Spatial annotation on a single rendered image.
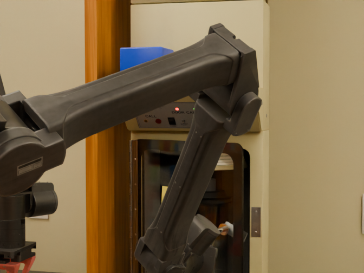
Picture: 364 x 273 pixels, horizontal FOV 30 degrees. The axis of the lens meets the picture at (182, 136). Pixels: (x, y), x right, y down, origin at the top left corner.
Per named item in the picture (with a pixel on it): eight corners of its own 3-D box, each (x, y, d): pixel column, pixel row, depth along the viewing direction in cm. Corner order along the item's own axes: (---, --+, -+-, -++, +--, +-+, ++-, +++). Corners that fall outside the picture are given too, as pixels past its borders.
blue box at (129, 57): (134, 88, 162) (133, 50, 162) (174, 88, 160) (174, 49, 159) (119, 87, 153) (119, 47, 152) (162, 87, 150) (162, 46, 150)
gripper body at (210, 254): (173, 238, 142) (160, 239, 135) (219, 247, 138) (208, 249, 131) (167, 269, 141) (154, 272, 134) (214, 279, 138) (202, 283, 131)
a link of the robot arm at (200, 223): (131, 247, 125) (159, 280, 121) (170, 200, 124) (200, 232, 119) (163, 253, 135) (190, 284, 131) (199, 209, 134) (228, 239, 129)
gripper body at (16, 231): (37, 250, 141) (37, 215, 140) (12, 261, 131) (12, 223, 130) (8, 248, 142) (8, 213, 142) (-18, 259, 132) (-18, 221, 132)
